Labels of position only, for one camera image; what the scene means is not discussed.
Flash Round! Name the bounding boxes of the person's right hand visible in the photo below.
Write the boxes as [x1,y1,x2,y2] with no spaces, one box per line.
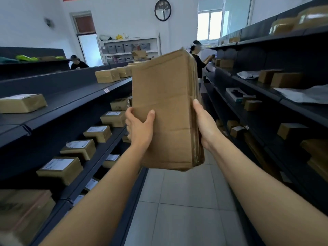
[192,99,221,152]

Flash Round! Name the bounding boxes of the person's left hand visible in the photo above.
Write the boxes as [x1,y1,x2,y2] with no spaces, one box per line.
[125,107,156,151]

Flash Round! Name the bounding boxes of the large brown cardboard parcel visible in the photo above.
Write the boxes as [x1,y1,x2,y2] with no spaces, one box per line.
[131,47,205,172]

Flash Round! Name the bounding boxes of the person's left forearm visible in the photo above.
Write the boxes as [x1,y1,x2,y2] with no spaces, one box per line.
[38,145,148,246]

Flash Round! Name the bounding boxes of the person's right forearm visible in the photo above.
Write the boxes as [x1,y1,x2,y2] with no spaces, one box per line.
[204,133,328,246]

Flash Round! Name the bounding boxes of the black and white product box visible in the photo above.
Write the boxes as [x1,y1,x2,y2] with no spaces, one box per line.
[226,87,248,102]

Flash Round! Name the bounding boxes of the taped cardboard parcel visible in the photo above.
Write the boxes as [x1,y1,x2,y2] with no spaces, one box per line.
[113,66,133,78]
[95,69,121,83]

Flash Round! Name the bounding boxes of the dark metal shelving unit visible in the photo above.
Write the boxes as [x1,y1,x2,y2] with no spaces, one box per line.
[0,61,149,246]
[201,0,328,246]
[0,46,73,81]

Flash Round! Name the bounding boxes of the long flat cardboard parcel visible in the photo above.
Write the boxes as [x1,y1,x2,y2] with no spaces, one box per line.
[243,132,280,178]

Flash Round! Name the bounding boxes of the white storage shelf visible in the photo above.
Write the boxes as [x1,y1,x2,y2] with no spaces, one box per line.
[98,33,161,65]

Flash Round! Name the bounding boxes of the plain brown cardboard box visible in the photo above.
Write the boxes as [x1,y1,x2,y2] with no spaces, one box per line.
[258,69,283,84]
[277,123,309,140]
[270,72,304,88]

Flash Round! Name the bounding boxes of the row of grey storage bins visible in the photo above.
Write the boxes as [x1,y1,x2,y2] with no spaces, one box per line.
[105,43,151,63]

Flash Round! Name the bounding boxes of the row of labelled cardboard parcels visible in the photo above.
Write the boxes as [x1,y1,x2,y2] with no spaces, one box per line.
[0,98,132,246]

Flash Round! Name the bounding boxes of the white door with transom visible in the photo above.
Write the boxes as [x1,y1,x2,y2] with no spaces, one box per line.
[69,11,100,67]

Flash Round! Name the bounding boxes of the large white plastic mailer bag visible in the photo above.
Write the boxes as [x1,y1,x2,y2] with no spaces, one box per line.
[273,85,328,104]

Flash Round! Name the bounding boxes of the tape-wrapped cardboard parcel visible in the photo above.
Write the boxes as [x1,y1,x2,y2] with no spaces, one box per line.
[293,5,328,30]
[269,17,298,35]

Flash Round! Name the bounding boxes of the large flat cardboard parcel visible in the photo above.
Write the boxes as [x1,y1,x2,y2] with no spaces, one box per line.
[300,139,328,175]

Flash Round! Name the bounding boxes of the cardboard parcel with white label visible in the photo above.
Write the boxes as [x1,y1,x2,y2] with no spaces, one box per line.
[0,94,48,114]

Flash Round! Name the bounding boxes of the green plastic bag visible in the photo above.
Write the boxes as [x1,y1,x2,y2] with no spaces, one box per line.
[15,55,39,62]

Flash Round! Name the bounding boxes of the window with white frame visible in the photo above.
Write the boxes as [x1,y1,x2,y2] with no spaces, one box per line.
[197,0,253,41]

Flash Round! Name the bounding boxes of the round black wall clock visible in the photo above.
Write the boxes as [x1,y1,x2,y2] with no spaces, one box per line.
[154,0,172,22]

